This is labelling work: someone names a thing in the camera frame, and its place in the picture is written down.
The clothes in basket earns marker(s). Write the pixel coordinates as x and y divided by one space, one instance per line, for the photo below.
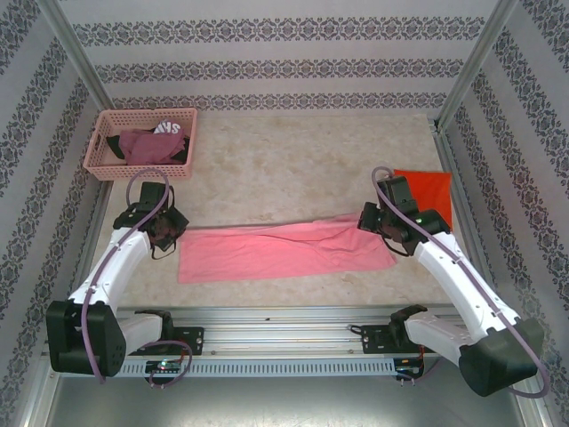
169 128

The aluminium corner post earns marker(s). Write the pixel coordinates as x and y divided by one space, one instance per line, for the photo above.
75 53
475 62

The maroon t-shirt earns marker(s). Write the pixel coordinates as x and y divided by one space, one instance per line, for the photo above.
146 147

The folded orange t-shirt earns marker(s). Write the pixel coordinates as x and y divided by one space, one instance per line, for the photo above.
429 191

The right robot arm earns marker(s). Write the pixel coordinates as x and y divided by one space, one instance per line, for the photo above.
453 271

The pink t-shirt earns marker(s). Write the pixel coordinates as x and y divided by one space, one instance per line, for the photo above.
266 253

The black corner bracket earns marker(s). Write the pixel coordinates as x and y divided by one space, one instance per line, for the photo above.
435 126

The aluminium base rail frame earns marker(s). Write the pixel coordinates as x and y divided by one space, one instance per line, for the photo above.
284 331

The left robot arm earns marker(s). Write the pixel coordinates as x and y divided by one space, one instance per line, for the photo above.
120 262

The pink plastic basket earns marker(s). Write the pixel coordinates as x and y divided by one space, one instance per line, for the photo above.
133 172

